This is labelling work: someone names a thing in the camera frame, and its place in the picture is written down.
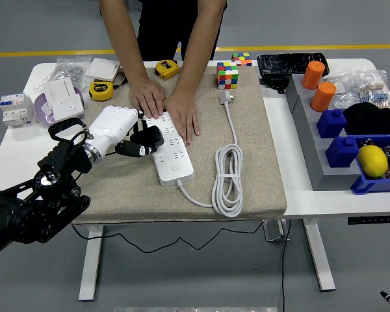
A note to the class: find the purple plate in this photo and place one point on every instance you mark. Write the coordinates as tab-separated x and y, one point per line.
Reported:
38	109

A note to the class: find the grey stepped block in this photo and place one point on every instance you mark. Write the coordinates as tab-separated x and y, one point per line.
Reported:
312	146

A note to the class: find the clear bag of resistors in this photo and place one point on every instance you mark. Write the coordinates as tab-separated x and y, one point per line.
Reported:
375	92

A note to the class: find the white wall socket panel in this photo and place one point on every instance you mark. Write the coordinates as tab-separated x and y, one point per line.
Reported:
68	107

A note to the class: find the black table control panel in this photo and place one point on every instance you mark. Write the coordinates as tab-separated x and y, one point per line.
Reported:
373	220

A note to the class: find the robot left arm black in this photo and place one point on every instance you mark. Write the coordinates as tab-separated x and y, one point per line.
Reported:
19	214

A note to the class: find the clear bag of small parts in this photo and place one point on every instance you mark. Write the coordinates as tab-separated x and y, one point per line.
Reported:
346	94

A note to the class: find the person's right forearm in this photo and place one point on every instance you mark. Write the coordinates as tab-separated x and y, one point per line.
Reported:
123	39

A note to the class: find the blue block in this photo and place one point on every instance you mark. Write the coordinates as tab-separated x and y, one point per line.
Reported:
342	152
331	125

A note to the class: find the white power strip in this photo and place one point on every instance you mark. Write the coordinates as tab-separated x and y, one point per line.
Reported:
182	162

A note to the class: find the grey-brown mat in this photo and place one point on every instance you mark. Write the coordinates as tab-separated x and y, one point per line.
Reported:
133	195

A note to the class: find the large colourful puzzle cube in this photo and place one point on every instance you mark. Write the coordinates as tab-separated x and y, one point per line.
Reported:
227	76

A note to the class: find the black wrapped tray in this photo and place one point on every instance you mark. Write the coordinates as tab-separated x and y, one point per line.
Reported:
289	63

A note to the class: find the white square switch panel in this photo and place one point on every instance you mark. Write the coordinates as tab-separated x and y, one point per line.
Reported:
102	69

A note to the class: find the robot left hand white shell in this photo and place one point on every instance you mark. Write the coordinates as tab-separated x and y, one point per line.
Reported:
113	123

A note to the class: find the person's right hand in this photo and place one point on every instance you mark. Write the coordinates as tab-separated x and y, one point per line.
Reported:
148	97

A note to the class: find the person's left forearm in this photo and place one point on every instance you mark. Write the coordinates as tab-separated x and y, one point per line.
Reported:
198	45

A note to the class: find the silver box under table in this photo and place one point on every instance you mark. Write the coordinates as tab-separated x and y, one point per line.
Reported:
274	230

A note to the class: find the white rocker switch panel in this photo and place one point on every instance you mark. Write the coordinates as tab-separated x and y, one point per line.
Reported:
61	89

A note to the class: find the white circuit breaker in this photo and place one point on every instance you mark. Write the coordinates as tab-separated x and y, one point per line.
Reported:
16	110

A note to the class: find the orange cylinder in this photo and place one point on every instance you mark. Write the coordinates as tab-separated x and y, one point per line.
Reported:
322	97
313	76

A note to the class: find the person's left hand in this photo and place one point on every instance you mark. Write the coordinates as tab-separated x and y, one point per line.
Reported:
183	113

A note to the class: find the blue plastic bin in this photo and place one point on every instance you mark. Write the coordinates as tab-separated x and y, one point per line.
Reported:
364	187

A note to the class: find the small colourful puzzle cube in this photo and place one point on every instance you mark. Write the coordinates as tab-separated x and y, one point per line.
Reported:
242	59

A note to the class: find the white table leg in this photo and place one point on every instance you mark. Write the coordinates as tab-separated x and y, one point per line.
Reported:
91	266
320	260

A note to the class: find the yellow lemon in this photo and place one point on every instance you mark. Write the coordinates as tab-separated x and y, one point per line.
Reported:
372	161

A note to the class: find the black cloth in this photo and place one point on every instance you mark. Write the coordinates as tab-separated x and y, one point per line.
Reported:
370	120

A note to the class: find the black plug adapter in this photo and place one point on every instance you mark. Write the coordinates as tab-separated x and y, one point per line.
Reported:
149	135

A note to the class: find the person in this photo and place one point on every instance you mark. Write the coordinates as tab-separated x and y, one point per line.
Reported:
169	26

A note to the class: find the clear bag of screws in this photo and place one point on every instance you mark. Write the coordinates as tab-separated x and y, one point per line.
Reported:
68	70

